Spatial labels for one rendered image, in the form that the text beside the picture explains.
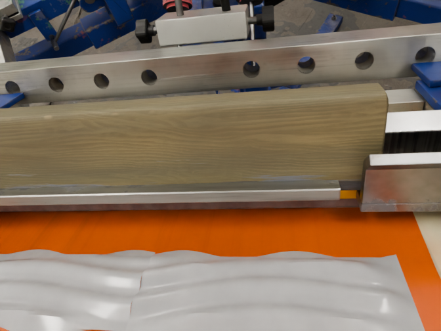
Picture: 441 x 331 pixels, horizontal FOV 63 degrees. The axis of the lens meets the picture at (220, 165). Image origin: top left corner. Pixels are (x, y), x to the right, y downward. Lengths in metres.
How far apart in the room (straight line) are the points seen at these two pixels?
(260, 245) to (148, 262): 0.09
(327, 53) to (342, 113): 0.22
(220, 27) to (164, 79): 0.10
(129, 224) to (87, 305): 0.09
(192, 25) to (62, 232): 0.32
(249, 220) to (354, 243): 0.08
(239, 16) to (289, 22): 1.74
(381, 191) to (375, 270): 0.05
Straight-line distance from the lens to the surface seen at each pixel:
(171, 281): 0.27
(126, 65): 0.50
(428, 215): 0.33
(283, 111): 0.26
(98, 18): 1.00
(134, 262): 0.29
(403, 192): 0.28
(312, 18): 2.26
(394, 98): 0.44
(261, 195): 0.27
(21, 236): 0.38
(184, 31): 0.53
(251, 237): 0.29
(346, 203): 0.31
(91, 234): 0.34
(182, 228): 0.31
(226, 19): 0.51
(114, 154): 0.30
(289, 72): 0.47
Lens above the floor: 1.49
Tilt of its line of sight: 61 degrees down
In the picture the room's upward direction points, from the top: 20 degrees counter-clockwise
